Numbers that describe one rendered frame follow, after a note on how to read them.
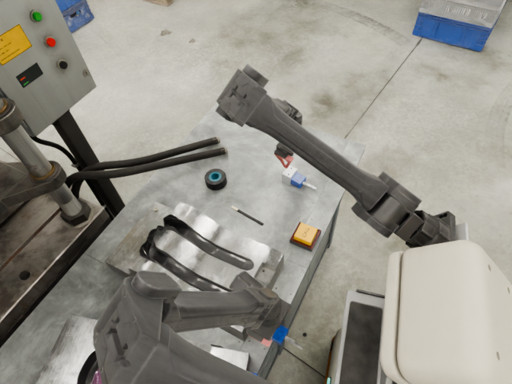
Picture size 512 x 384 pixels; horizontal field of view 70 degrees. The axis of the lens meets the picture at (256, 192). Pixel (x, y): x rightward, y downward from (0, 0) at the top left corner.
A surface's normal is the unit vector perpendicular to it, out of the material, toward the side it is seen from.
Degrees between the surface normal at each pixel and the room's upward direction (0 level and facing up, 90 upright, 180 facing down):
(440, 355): 43
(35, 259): 0
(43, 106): 90
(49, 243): 0
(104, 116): 0
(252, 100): 59
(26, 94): 90
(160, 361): 50
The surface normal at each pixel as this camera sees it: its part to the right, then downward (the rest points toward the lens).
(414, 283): -0.69, -0.57
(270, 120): 0.08, 0.36
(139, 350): 0.20, 0.18
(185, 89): -0.06, -0.61
